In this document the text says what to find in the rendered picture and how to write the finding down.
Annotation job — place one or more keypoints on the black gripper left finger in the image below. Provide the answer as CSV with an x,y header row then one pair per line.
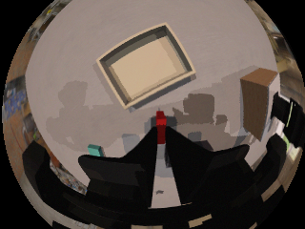
x,y
137,167

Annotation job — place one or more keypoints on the teal rectangular block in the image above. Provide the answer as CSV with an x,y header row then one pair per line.
x,y
95,150

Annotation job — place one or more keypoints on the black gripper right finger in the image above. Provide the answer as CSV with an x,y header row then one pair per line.
x,y
192,164

